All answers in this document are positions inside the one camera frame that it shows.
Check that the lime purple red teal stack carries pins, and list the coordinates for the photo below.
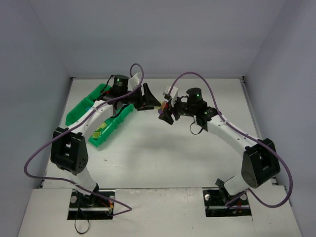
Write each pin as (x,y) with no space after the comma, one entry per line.
(161,107)

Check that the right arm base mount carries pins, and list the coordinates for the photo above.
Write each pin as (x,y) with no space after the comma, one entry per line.
(215,205)

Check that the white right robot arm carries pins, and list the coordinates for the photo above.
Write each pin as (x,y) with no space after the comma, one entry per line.
(259,164)

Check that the lime square lego brick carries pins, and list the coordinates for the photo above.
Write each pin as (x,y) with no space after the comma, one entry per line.
(96,135)

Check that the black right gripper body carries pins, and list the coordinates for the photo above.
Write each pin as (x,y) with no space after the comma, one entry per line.
(175,112)

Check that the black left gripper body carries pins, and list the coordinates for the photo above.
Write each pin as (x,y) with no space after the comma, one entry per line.
(143,96)

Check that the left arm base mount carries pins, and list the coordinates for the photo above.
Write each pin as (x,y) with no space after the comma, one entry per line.
(83,207)

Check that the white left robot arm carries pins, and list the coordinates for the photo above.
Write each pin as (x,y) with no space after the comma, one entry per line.
(69,152)

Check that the lime rectangular lego brick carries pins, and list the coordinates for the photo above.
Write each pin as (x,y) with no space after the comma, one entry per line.
(102,126)

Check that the green divided plastic bin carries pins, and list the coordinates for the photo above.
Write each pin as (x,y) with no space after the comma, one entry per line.
(112,123)

